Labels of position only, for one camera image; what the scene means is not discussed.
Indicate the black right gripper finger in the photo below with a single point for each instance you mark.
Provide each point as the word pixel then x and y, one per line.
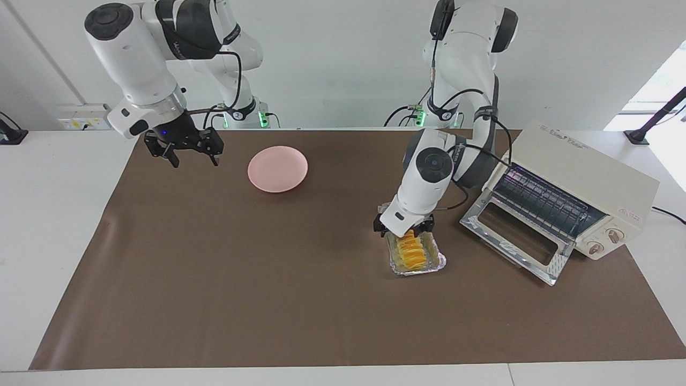
pixel 214 147
pixel 161 150

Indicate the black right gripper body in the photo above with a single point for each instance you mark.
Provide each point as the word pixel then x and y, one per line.
pixel 179 131

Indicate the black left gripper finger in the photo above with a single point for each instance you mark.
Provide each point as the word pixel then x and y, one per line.
pixel 387 232
pixel 426 228

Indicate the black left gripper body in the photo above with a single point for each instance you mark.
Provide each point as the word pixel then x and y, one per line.
pixel 423 219

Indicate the sliced golden bread loaf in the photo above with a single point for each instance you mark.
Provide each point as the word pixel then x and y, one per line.
pixel 411 252

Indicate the aluminium foil tray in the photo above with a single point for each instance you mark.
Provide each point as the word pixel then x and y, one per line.
pixel 437 260

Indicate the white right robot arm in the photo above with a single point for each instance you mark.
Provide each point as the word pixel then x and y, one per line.
pixel 134 59

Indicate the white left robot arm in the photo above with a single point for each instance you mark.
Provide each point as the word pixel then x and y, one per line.
pixel 429 182

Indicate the beige oven knob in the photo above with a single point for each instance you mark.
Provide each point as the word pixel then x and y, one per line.
pixel 595 247
pixel 614 235

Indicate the cream white toaster oven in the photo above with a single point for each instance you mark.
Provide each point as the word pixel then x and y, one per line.
pixel 589 171

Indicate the pink round plate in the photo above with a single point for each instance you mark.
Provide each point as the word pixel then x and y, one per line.
pixel 277 169

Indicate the brown table mat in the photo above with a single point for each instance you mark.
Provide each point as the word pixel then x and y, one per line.
pixel 268 300

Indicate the black pole stand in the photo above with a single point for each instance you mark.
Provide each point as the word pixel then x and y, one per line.
pixel 656 115

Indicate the white wall socket box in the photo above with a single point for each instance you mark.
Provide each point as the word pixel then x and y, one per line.
pixel 86 118

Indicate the glass oven door chrome frame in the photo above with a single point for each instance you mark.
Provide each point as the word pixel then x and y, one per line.
pixel 554 265

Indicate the black clamp mount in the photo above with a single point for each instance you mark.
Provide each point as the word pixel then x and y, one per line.
pixel 10 136

